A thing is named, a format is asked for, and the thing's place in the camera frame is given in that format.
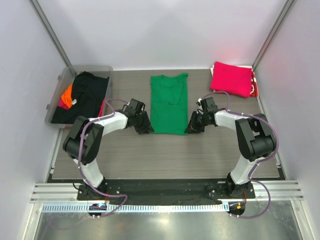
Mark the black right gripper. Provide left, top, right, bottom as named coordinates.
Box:
left=185, top=110, right=209, bottom=134

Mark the green t-shirt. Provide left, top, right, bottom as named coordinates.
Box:
left=150, top=73, right=189, bottom=136

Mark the clear plastic bin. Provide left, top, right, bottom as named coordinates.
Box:
left=44, top=65, right=113, bottom=129

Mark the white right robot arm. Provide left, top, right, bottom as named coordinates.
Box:
left=184, top=97, right=278, bottom=198

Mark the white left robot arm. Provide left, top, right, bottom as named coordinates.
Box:
left=62, top=98, right=154, bottom=200

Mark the folded pink t-shirt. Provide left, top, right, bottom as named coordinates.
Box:
left=209, top=61, right=252, bottom=98

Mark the black t-shirt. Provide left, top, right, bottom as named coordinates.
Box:
left=51, top=71, right=111, bottom=125

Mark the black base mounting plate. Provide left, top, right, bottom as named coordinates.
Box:
left=76, top=178, right=256, bottom=206

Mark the orange t-shirt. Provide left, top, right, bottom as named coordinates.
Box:
left=59, top=84, right=73, bottom=109

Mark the slotted white cable duct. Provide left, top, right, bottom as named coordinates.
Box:
left=41, top=202, right=229, bottom=214

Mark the aluminium frame rail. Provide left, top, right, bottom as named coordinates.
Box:
left=30, top=180, right=304, bottom=203

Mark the right aluminium corner post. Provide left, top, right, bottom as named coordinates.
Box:
left=252, top=0, right=297, bottom=71

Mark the aluminium corner post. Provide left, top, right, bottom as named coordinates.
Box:
left=252, top=0, right=297, bottom=71
left=28, top=0, right=76, bottom=76

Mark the left aluminium corner post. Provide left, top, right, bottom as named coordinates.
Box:
left=28, top=0, right=76, bottom=76

